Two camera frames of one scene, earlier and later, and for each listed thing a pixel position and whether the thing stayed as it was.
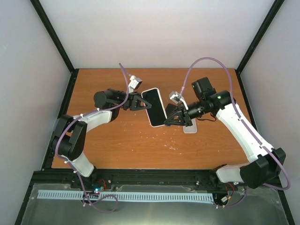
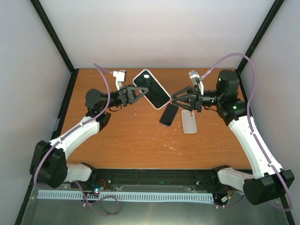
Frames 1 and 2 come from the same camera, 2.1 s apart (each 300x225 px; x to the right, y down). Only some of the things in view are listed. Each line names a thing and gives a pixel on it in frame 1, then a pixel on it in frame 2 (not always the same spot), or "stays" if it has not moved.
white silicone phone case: [191, 129] stays
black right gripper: [186, 122] → [194, 100]
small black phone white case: [156, 114] → [157, 95]
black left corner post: [53, 34] stays
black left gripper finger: [137, 97] → [131, 99]
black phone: [171, 110] stays
